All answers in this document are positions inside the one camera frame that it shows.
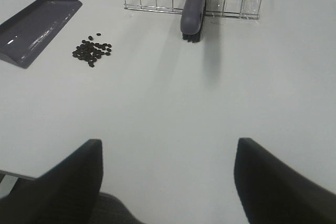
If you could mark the purple hand brush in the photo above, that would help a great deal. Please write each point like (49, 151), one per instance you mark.
(192, 20)

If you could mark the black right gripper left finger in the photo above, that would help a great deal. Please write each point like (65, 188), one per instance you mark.
(65, 194)

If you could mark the pile of coffee beans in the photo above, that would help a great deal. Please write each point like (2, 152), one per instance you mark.
(90, 50)

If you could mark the purple plastic dustpan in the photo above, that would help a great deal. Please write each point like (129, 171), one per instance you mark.
(26, 34)

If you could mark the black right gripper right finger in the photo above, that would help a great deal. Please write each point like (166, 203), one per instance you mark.
(272, 192)

